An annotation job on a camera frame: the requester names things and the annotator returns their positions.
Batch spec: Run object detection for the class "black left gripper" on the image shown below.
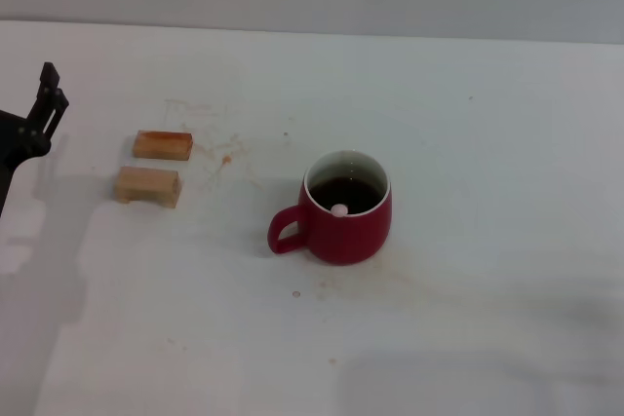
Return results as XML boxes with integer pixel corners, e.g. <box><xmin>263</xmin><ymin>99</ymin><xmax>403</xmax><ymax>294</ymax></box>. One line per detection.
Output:
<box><xmin>0</xmin><ymin>61</ymin><xmax>70</xmax><ymax>215</ymax></box>

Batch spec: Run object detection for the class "red ceramic coffee cup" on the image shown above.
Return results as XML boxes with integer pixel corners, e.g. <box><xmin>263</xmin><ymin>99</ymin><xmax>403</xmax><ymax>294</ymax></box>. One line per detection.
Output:
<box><xmin>266</xmin><ymin>148</ymin><xmax>393</xmax><ymax>266</ymax></box>

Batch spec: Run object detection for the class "orange stained wooden block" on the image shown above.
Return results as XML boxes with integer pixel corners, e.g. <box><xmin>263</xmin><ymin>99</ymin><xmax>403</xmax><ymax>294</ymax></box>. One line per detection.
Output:
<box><xmin>132</xmin><ymin>130</ymin><xmax>194</xmax><ymax>163</ymax></box>

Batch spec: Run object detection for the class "plain light wooden block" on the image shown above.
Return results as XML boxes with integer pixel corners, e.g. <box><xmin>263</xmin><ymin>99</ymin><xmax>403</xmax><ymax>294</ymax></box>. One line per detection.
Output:
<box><xmin>114</xmin><ymin>166</ymin><xmax>183</xmax><ymax>209</ymax></box>

